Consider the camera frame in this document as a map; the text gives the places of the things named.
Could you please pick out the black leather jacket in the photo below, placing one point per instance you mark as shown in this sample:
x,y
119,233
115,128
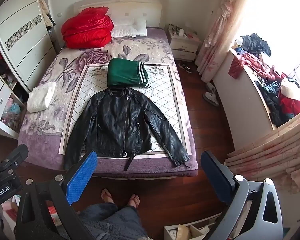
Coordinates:
x,y
120,123

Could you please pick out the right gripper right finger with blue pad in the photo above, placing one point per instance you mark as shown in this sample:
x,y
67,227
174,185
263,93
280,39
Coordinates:
x,y
264,219

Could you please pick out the white pillow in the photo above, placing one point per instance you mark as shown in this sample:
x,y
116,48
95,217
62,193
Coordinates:
x,y
129,27

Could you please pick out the white slipper pair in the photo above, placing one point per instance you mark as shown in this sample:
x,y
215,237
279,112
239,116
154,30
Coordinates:
x,y
210,96

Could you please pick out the red quilt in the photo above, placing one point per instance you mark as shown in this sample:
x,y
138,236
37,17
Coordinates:
x,y
91,28

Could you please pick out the green folded sweater white stripes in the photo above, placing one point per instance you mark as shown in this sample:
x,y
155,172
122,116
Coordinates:
x,y
126,73

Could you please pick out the white open drawer cabinet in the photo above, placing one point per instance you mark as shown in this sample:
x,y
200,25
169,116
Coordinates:
x,y
12,112

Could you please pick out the dark shoe on floor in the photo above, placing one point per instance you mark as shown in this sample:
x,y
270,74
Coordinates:
x,y
185,67

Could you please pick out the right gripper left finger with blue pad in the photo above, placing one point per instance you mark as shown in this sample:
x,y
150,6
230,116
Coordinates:
x,y
33,218

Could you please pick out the white box on floor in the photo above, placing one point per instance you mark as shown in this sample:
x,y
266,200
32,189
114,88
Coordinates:
x,y
194,230

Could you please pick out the pink floral curtain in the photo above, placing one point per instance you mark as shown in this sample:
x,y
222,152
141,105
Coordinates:
x,y
219,39

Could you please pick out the purple floral bed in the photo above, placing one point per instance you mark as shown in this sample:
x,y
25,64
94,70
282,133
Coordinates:
x,y
42,132

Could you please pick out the person legs grey trousers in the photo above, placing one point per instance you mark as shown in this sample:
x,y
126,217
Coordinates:
x,y
107,221

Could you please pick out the white wardrobe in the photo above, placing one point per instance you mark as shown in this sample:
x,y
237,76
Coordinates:
x,y
24,41

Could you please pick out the white diamond pattern mat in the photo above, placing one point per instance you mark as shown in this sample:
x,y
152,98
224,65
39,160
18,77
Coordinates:
x,y
161,92

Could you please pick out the white folded cloth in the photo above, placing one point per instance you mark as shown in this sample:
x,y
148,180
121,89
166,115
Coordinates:
x,y
41,97

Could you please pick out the white nightstand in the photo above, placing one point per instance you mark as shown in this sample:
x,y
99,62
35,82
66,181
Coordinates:
x,y
183,48

